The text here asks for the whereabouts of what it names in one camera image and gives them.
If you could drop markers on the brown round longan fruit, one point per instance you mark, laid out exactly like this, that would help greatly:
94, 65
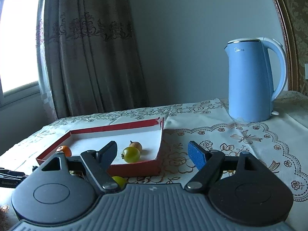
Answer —
136, 145

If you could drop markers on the white wall socket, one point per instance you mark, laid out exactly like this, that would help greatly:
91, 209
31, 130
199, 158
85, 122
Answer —
306, 70

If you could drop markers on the yellow-green small fruit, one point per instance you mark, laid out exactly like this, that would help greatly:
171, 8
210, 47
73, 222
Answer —
130, 154

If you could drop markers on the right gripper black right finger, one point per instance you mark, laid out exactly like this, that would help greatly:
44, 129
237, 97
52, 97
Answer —
211, 165

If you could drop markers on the yellow-green fruit outside box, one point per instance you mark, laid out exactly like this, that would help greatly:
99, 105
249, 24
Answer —
120, 181

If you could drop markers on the gold ornate headboard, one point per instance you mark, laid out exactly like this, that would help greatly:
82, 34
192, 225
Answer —
292, 15

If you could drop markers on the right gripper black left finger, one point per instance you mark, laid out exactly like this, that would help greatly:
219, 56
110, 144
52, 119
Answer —
84, 174

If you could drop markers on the window with grey frame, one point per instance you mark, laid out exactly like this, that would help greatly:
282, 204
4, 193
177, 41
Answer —
19, 69

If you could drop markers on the white floral tablecloth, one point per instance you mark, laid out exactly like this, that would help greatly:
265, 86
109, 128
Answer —
280, 142

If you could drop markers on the brown patterned curtain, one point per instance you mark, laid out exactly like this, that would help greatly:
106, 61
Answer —
87, 58

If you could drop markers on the light blue electric kettle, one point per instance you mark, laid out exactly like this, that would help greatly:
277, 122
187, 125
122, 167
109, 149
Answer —
251, 86

